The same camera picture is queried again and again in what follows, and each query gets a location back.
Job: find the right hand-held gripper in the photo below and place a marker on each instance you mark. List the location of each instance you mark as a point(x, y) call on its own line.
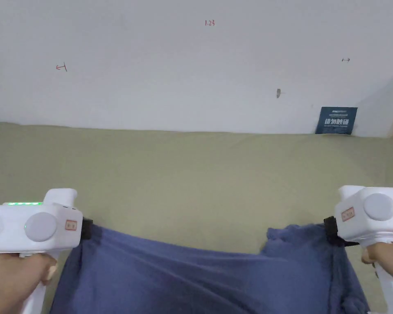
point(373, 212)

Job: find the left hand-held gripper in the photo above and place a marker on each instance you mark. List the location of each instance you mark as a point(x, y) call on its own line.
point(36, 225)

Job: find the dark blue shirt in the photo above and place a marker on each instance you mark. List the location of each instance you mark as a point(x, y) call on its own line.
point(203, 274)

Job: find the person's right hand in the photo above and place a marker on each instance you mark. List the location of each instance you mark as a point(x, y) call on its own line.
point(388, 256)

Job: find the person's left hand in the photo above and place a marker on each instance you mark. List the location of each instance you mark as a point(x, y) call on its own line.
point(13, 281)

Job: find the dark blue sign card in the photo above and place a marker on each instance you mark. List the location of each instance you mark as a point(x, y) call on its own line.
point(336, 121)

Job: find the bed with pale green sheet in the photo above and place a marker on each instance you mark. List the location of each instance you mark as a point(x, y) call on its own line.
point(183, 170)

